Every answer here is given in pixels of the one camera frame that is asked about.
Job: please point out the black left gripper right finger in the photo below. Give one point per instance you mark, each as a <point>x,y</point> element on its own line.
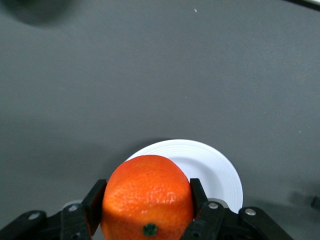
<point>220,222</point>

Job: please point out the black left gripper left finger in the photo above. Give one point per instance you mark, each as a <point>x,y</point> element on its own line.
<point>75,220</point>

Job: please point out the white round plate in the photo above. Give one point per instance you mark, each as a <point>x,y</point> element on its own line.
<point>212,175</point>

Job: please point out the orange mandarin fruit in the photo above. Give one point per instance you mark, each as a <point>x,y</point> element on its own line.
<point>147,197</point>

